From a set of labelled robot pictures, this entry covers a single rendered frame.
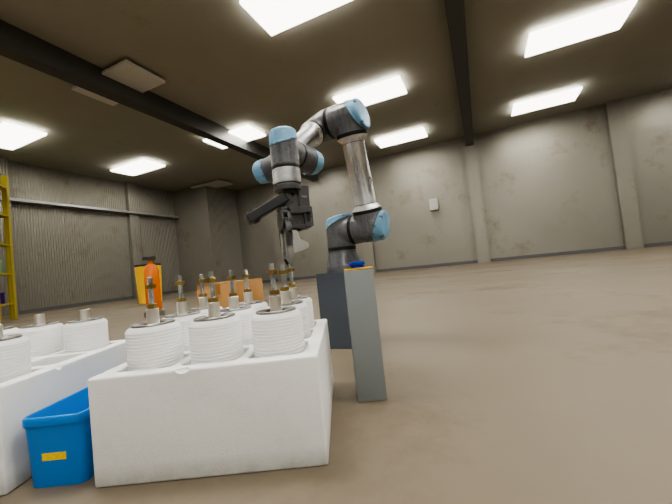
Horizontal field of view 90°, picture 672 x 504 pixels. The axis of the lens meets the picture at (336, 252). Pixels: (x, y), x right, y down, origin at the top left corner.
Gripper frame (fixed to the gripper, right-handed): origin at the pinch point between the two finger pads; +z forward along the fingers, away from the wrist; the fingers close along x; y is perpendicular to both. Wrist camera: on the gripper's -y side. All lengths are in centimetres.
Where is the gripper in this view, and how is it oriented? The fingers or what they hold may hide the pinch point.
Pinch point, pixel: (287, 261)
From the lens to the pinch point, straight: 88.4
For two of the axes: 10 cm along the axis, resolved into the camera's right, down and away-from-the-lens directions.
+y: 9.3, -0.8, 3.5
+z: 1.0, 9.9, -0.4
